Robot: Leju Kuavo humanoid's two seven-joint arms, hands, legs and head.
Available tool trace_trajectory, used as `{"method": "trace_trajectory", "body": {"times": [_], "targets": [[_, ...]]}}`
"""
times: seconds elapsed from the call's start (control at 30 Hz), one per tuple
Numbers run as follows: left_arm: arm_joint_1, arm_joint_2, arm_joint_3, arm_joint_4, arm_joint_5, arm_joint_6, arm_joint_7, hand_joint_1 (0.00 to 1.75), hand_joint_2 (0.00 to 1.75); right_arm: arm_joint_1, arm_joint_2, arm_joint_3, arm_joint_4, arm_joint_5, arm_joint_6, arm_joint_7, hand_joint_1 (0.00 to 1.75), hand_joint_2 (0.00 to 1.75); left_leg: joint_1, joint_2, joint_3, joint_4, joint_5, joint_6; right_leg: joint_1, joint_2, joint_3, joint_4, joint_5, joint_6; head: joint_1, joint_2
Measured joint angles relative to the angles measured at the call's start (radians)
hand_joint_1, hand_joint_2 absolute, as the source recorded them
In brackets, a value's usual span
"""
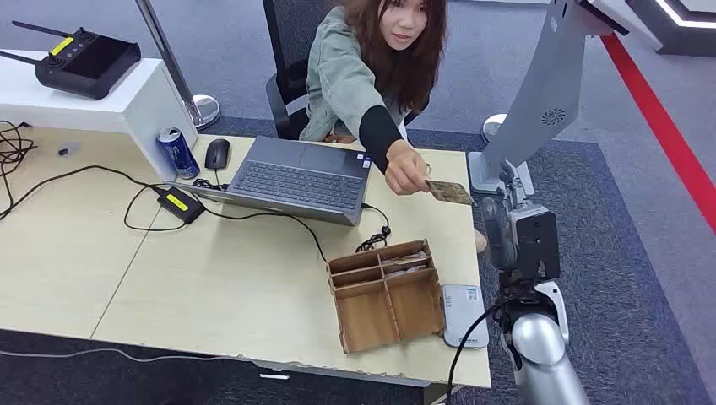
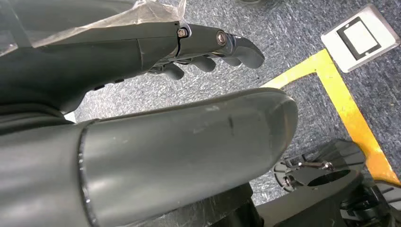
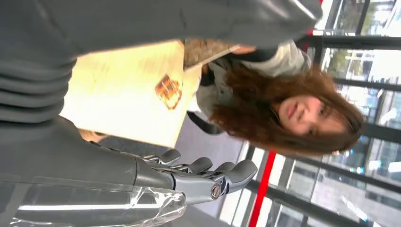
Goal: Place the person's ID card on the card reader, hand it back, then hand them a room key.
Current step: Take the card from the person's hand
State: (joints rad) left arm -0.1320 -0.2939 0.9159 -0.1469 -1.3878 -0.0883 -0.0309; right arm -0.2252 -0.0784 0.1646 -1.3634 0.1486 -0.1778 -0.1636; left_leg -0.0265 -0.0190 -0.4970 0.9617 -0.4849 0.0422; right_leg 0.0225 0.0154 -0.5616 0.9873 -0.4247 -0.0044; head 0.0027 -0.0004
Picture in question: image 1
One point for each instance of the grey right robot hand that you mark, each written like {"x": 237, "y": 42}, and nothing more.
{"x": 498, "y": 235}

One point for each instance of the person's right hand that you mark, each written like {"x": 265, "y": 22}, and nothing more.
{"x": 405, "y": 170}

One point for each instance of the brown printed ID card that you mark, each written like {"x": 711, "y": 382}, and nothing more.
{"x": 450, "y": 193}

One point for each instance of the wooden organizer box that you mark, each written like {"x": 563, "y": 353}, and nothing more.
{"x": 366, "y": 318}

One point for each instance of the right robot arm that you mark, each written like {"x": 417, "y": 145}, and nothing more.
{"x": 540, "y": 358}

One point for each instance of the person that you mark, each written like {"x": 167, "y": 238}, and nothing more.
{"x": 341, "y": 78}

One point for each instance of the round chrome stanchion base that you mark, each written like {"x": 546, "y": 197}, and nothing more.
{"x": 492, "y": 127}

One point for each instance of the grey laptop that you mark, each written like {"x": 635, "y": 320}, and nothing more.
{"x": 302, "y": 184}

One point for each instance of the dark blue carpet mat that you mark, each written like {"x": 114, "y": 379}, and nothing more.
{"x": 615, "y": 251}

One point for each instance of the grey kiosk stand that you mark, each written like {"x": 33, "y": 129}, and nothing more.
{"x": 542, "y": 95}

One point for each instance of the black office chair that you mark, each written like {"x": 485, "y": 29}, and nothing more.
{"x": 285, "y": 33}

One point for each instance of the black computer mouse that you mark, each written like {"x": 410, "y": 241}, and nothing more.
{"x": 217, "y": 153}

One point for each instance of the red floor tape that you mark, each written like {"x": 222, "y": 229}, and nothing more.
{"x": 660, "y": 128}

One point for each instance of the blue drink can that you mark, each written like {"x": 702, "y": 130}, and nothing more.
{"x": 179, "y": 153}

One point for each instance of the black power adapter yellow label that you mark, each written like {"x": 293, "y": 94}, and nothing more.
{"x": 180, "y": 204}

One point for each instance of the black platform with light strip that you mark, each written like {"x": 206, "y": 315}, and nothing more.
{"x": 671, "y": 42}

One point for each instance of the chrome stanchion pole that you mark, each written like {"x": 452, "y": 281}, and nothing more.
{"x": 168, "y": 61}

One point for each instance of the white shelf box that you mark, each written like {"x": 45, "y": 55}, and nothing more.
{"x": 140, "y": 106}

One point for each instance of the grey desk grommet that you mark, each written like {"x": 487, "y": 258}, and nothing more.
{"x": 69, "y": 149}

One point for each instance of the black remote controller with antennas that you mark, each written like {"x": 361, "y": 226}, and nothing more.
{"x": 84, "y": 67}

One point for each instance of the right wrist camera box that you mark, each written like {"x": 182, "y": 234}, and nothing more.
{"x": 537, "y": 240}

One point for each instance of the small white desk bracket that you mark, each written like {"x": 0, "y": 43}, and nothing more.
{"x": 274, "y": 376}

